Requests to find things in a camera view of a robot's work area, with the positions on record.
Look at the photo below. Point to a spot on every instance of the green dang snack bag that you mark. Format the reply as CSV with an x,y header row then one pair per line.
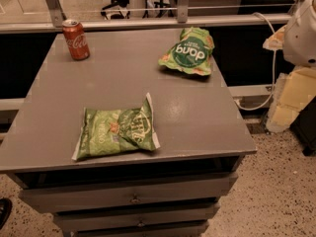
x,y
191,54

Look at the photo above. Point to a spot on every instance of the middle grey drawer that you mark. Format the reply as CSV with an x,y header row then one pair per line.
x,y
137,217

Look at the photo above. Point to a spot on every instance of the bottom grey drawer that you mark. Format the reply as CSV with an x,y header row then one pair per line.
x,y
177,229

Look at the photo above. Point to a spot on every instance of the grey drawer cabinet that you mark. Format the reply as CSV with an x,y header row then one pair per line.
x,y
199,128

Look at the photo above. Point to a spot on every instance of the black office chair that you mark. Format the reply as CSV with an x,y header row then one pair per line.
x,y
117,0

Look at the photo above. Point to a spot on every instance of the red coke can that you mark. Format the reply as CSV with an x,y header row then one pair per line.
x,y
75,39

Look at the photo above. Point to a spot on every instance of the top grey drawer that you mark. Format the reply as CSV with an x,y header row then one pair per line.
x,y
122,193

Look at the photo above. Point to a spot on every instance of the black shoe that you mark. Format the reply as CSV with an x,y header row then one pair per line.
x,y
5,210

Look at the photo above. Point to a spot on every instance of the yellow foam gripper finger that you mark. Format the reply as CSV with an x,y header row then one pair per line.
x,y
293,92

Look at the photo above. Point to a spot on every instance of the grey drawer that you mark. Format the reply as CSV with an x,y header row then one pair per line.
x,y
137,217
122,193
177,229

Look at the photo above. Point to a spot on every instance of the metal railing frame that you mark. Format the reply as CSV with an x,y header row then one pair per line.
x,y
38,16

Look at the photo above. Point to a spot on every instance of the green jalapeno chip bag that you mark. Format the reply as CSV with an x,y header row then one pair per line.
x,y
113,132

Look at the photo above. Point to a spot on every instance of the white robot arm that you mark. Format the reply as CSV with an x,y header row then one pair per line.
x,y
297,39

